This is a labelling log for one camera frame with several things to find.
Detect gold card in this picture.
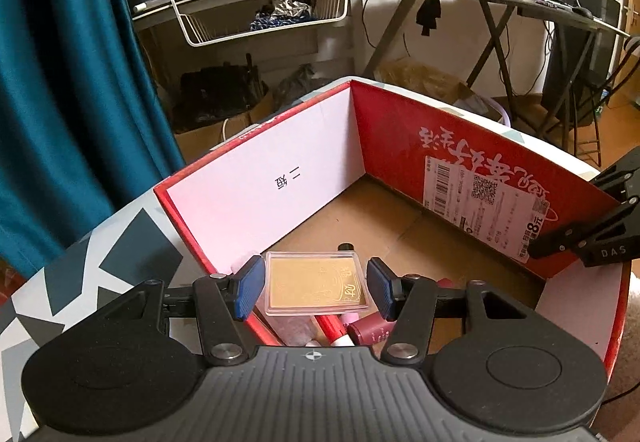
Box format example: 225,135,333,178
263,249,372,317

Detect blue curtain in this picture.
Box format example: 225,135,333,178
0,0,186,277

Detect black folding table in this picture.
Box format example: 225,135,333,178
442,0,631,157

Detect black hanging cloth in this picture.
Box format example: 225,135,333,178
416,0,442,36

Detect brown cardboard box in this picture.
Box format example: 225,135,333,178
175,89,281,163

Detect red pen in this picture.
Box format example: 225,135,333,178
312,314,351,348

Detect tan fuzzy cushion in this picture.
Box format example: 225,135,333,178
375,59,476,102

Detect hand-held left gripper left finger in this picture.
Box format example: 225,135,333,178
135,254,266,365

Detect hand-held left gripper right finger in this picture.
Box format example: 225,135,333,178
366,258,538,368

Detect black computer tower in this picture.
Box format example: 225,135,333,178
542,0,623,113

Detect black bag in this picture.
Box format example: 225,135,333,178
172,64,266,133

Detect black metal stool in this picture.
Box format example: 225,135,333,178
565,72,640,167

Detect maroon lipstick tube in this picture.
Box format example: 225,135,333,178
347,309,401,348

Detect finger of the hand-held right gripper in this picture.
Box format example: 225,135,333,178
529,196,640,269
590,151,640,203

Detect grey plastic bag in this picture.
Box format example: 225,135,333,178
274,64,333,107

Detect white plastic basin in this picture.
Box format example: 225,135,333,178
470,94,513,127

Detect red cardboard box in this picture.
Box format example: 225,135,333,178
154,78,632,423

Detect foil and blue bundle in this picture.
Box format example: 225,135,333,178
250,0,317,32

